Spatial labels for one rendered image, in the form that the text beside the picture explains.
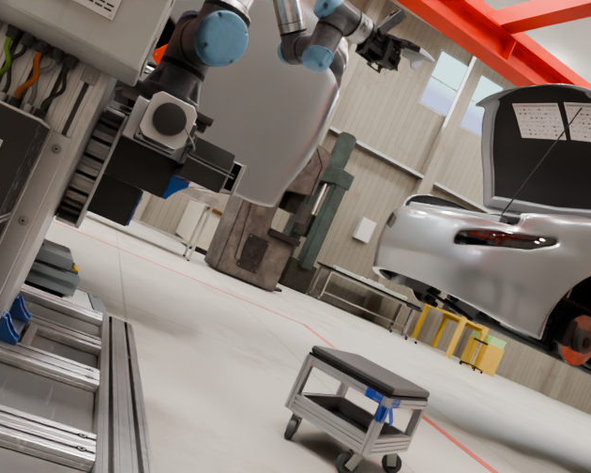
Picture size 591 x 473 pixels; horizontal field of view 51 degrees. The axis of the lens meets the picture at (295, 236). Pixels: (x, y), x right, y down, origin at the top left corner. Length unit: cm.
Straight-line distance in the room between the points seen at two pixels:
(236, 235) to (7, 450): 740
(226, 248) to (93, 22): 725
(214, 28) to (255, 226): 694
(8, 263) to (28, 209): 10
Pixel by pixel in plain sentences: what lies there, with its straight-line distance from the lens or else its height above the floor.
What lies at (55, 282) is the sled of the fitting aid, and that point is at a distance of 259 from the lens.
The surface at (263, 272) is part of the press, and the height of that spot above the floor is 22.
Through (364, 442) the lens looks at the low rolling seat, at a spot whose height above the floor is 14.
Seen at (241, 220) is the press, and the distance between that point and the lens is 821.
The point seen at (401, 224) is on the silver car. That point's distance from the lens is 450.
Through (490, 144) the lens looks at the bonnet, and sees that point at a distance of 552.
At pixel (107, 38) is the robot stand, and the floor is 78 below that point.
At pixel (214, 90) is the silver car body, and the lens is 271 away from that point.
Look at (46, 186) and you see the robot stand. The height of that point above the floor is 53.
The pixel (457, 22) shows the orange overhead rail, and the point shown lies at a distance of 592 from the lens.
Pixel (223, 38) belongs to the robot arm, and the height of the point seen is 98.
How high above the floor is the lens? 60
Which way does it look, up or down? 2 degrees up
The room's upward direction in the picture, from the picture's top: 24 degrees clockwise
